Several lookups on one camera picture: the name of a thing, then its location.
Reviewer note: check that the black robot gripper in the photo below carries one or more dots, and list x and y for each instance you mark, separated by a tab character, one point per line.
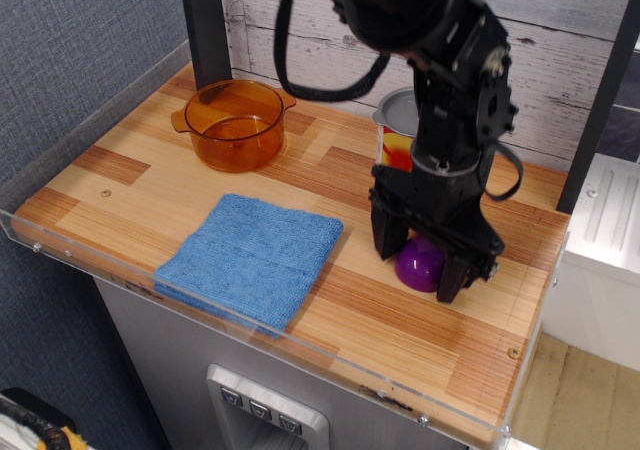
444	209

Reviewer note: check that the purple toy eggplant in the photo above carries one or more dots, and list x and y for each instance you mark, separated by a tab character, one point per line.
419	264

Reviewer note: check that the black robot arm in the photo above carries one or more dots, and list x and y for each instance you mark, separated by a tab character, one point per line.
460	56

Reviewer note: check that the blue folded cloth napkin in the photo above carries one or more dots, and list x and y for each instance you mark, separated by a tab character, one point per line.
251	262

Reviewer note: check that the clear acrylic table guard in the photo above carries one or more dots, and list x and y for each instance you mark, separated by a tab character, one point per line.
125	205

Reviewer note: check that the red peach can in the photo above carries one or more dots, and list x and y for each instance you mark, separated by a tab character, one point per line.
397	119

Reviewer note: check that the white ribbed side unit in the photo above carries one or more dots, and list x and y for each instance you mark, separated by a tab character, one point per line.
593	301

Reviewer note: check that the amber glass pot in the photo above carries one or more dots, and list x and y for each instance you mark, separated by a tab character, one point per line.
235	125

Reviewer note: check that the silver toy fridge cabinet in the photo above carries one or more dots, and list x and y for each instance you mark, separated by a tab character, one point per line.
216	386

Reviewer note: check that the black yellow object corner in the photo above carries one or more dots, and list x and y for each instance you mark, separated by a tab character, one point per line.
28	422

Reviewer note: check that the dark right frame post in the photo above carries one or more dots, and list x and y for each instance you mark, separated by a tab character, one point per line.
614	72

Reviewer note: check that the dark frame post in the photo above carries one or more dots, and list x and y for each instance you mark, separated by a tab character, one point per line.
206	27
614	72

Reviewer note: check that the dark left frame post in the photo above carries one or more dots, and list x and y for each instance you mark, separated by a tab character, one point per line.
206	27

